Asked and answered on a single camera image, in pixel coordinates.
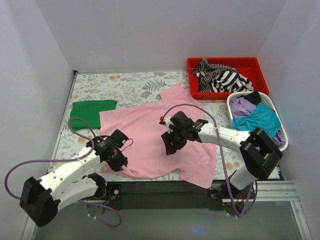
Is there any folded green t-shirt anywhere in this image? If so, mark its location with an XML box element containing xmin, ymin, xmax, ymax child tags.
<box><xmin>69</xmin><ymin>99</ymin><xmax>117</xmax><ymax>129</ymax></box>

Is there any red plastic bin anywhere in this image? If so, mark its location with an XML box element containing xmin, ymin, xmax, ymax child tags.
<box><xmin>187</xmin><ymin>57</ymin><xmax>269</xmax><ymax>100</ymax></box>

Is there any aluminium frame rail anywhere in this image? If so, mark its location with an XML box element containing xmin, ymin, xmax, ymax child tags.
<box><xmin>22</xmin><ymin>180</ymin><xmax>311</xmax><ymax>240</ymax></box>

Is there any teal t-shirt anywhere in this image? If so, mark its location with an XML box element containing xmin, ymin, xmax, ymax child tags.
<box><xmin>231</xmin><ymin>103</ymin><xmax>281</xmax><ymax>139</ymax></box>

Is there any white laundry basket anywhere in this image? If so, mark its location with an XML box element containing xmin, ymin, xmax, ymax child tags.
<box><xmin>227</xmin><ymin>91</ymin><xmax>289</xmax><ymax>151</ymax></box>

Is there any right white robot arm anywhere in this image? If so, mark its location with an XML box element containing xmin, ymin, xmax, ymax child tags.
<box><xmin>160</xmin><ymin>111</ymin><xmax>283</xmax><ymax>199</ymax></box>

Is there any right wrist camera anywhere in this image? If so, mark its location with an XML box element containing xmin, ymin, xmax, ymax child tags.
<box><xmin>159</xmin><ymin>116</ymin><xmax>175</xmax><ymax>133</ymax></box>

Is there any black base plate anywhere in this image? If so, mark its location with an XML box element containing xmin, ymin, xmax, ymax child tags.
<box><xmin>77</xmin><ymin>180</ymin><xmax>261</xmax><ymax>212</ymax></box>

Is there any lavender t-shirt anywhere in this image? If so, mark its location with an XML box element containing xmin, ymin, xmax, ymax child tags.
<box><xmin>229</xmin><ymin>97</ymin><xmax>257</xmax><ymax>119</ymax></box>

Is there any pink t-shirt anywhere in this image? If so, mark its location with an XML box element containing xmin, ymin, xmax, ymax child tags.
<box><xmin>99</xmin><ymin>84</ymin><xmax>216</xmax><ymax>189</ymax></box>

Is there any black white striped shirt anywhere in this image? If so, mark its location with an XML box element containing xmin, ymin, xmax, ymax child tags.
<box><xmin>191</xmin><ymin>57</ymin><xmax>254</xmax><ymax>93</ymax></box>

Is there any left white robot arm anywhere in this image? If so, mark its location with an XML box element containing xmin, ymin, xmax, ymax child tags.
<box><xmin>19</xmin><ymin>129</ymin><xmax>128</xmax><ymax>227</ymax></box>

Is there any black garment in basket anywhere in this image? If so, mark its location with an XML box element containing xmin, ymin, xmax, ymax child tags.
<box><xmin>244</xmin><ymin>91</ymin><xmax>261</xmax><ymax>105</ymax></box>

